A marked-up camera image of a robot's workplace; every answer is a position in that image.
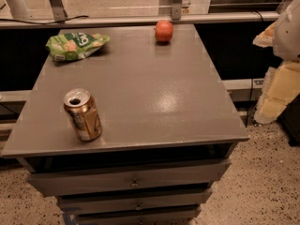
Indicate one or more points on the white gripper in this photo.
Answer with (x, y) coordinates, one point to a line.
(289, 37)

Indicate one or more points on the red apple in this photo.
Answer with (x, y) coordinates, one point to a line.
(164, 31)

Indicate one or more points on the orange soda can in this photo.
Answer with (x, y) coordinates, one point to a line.
(82, 113)

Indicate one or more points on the metal railing bar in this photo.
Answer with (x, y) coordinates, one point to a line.
(81, 21)

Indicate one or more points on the grey drawer cabinet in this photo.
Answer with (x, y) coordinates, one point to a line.
(166, 119)

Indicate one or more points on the top drawer knob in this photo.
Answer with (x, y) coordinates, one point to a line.
(135, 184)

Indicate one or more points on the drawer knob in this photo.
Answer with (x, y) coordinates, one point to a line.
(135, 184)
(138, 207)

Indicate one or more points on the middle drawer knob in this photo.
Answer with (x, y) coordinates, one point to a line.
(138, 207)

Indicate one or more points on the green chip bag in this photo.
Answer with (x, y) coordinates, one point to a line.
(74, 46)

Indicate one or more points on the white pipe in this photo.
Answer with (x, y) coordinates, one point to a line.
(18, 9)

